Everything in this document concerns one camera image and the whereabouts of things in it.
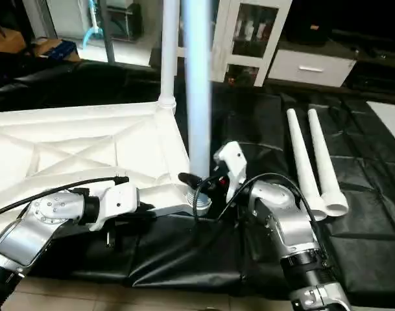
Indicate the white plastic table leg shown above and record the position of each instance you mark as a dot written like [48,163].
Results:
[197,84]
[169,52]
[304,162]
[327,168]

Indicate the white plastic table top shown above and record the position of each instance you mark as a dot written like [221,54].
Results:
[67,149]

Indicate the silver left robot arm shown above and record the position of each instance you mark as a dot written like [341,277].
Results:
[35,227]

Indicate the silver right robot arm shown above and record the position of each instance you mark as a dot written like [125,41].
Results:
[288,227]

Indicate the black work mat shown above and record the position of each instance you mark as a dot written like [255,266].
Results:
[203,253]

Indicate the white glass-door cabinet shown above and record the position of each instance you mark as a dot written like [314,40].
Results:
[249,39]

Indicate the white low drawer unit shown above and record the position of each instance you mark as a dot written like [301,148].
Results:
[311,68]

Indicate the grey metal pole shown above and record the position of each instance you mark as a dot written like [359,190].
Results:
[106,29]

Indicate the white sheet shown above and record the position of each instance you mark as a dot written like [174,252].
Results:
[388,120]

